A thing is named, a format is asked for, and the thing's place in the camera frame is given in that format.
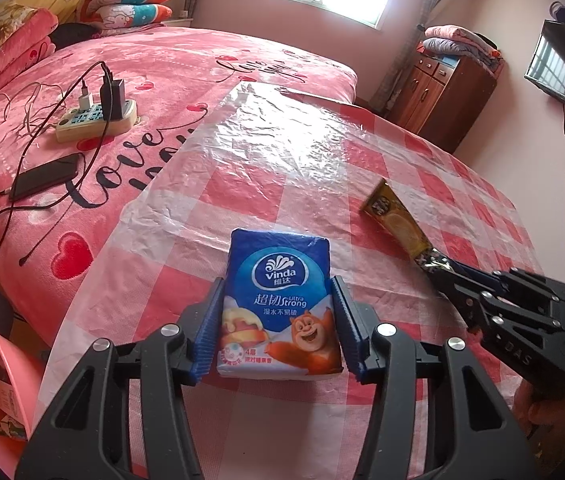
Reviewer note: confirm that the dark wall fixture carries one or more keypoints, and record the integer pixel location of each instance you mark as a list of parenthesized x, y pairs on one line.
[(559, 11)]

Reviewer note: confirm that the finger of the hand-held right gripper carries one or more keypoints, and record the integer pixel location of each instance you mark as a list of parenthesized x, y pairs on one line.
[(472, 305), (472, 274)]

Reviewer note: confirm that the blue pocket tissue pack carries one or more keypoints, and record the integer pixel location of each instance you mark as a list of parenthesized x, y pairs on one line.
[(277, 300)]

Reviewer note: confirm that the cream power strip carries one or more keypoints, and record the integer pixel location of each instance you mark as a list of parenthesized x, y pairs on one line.
[(80, 127)]

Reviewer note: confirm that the bed with pink cover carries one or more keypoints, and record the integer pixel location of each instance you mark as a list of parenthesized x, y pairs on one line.
[(162, 75)]

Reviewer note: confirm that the folded pink fleece blanket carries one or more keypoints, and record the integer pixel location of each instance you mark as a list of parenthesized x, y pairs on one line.
[(12, 67)]

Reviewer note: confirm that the folded blankets pile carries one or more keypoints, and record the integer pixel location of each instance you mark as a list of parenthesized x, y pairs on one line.
[(457, 42)]

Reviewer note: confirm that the person's right hand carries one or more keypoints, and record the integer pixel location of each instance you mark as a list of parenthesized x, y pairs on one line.
[(552, 415)]

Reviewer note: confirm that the red white checked tablecloth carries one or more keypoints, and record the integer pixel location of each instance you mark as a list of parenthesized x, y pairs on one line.
[(282, 195)]

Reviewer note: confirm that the white bedside table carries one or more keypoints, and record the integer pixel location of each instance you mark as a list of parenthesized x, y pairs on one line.
[(182, 20)]

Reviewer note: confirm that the dark cloth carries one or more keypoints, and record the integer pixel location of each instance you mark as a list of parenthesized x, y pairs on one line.
[(70, 35)]

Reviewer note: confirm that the black smartphone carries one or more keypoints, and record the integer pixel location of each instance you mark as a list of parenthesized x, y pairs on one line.
[(45, 177)]

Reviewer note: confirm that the white charger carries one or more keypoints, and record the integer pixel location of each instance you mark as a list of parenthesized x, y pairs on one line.
[(85, 97)]

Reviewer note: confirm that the black wall television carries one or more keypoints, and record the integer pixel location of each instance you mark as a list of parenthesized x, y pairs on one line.
[(562, 65)]

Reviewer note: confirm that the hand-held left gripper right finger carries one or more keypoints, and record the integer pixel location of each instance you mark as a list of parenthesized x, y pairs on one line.
[(350, 335)]

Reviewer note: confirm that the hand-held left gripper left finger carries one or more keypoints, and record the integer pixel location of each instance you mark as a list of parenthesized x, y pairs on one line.
[(207, 330)]

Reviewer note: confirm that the brown wooden cabinet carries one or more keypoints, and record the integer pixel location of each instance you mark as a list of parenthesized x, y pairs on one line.
[(442, 100)]

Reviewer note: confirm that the yellow black sachet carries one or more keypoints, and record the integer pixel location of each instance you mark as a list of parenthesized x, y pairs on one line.
[(397, 220)]

